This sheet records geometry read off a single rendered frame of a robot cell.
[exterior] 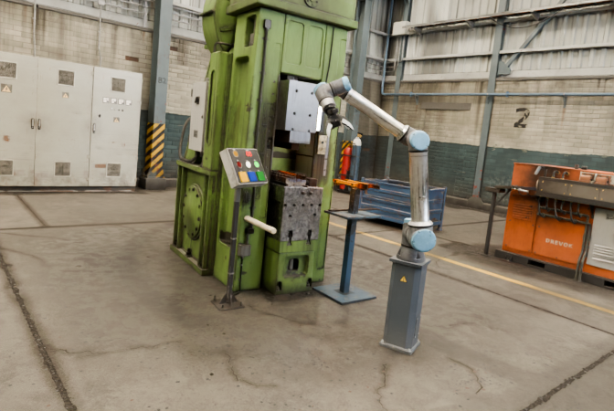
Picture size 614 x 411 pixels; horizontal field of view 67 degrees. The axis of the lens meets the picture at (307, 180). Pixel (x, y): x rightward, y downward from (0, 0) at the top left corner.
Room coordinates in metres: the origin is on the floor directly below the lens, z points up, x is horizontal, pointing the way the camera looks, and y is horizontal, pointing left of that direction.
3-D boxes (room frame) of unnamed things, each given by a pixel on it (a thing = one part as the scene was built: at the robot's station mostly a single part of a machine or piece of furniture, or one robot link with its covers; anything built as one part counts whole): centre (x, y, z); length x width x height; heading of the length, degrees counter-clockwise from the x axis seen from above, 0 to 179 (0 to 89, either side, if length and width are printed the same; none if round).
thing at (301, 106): (3.98, 0.17, 1.57); 0.42 x 0.39 x 0.40; 34
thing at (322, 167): (4.29, -0.02, 1.15); 0.44 x 0.26 x 2.30; 34
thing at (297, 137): (3.96, 0.21, 1.32); 0.42 x 0.20 x 0.10; 34
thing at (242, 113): (3.92, 0.53, 1.15); 0.44 x 0.26 x 2.30; 34
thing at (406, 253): (3.01, -0.74, 0.65); 0.19 x 0.19 x 0.10
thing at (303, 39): (4.11, 0.26, 2.06); 0.44 x 0.41 x 0.47; 34
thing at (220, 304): (3.40, 0.51, 0.05); 0.22 x 0.22 x 0.09; 34
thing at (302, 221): (4.00, 0.17, 0.69); 0.56 x 0.38 x 0.45; 34
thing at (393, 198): (7.53, -1.57, 0.36); 1.20 x 0.80 x 0.72; 46
